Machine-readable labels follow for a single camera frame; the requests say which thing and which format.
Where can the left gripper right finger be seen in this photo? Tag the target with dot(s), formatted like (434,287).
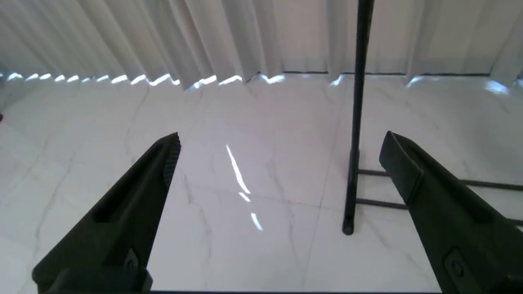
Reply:
(461,232)

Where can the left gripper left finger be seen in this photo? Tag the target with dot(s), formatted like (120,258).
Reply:
(114,228)

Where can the black clothes rack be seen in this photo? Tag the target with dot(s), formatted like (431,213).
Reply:
(357,102)

